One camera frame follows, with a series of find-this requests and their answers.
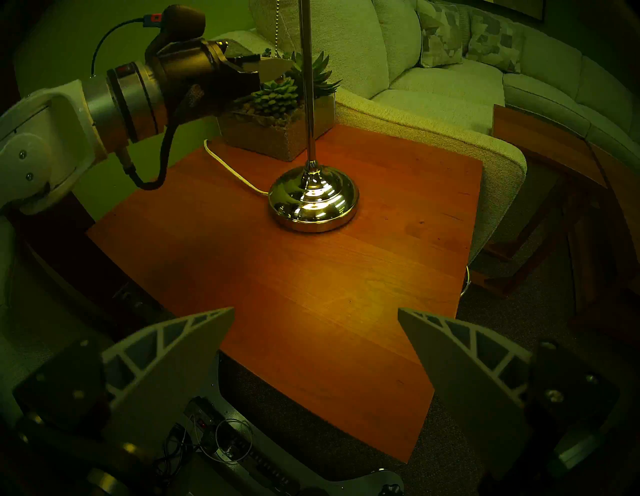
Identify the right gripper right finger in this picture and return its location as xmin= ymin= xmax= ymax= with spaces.
xmin=398 ymin=307 xmax=618 ymax=478

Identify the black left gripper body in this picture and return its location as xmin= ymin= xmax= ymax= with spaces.
xmin=150 ymin=40 xmax=261 ymax=123

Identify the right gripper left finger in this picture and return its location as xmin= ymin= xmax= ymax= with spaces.
xmin=14 ymin=307 xmax=236 ymax=451

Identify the chrome lamp with white shade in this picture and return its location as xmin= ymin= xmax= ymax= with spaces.
xmin=267 ymin=0 xmax=360 ymax=234

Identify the succulent planter box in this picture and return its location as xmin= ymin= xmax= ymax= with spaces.
xmin=216 ymin=50 xmax=344 ymax=163

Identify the robot mobile base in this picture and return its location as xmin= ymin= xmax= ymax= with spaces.
xmin=160 ymin=360 xmax=406 ymax=496

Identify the cherry wood end table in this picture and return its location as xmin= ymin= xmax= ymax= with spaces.
xmin=85 ymin=124 xmax=485 ymax=464

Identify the cream sectional sofa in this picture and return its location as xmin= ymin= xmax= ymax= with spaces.
xmin=210 ymin=0 xmax=640 ymax=266

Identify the small patchwork throw pillow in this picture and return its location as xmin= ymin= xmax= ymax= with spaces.
xmin=417 ymin=0 xmax=463 ymax=69

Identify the striped beige throw pillow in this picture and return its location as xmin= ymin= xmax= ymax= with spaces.
xmin=452 ymin=2 xmax=472 ymax=51

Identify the large patchwork throw pillow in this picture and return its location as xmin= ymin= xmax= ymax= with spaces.
xmin=465 ymin=7 xmax=524 ymax=74

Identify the cherry wood coffee table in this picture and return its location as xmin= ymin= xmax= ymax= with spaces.
xmin=565 ymin=142 xmax=640 ymax=346

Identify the narrow cherry side table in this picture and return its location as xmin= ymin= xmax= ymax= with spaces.
xmin=470 ymin=104 xmax=608 ymax=297

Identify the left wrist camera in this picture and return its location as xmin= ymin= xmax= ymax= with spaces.
xmin=144 ymin=5 xmax=207 ymax=53

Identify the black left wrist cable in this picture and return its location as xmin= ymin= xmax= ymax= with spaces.
xmin=90 ymin=16 xmax=202 ymax=192

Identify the white lamp power cord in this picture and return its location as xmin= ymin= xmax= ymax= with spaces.
xmin=203 ymin=139 xmax=271 ymax=197

